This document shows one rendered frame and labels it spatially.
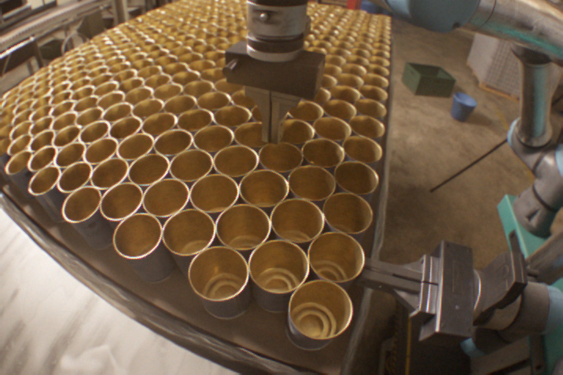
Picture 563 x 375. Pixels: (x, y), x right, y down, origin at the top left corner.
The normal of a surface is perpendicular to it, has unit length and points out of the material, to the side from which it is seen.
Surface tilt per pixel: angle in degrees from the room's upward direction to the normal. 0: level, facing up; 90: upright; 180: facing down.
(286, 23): 91
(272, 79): 92
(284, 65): 92
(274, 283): 2
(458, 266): 2
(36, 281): 0
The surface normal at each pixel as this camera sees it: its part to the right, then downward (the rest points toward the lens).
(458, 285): 0.04, -0.72
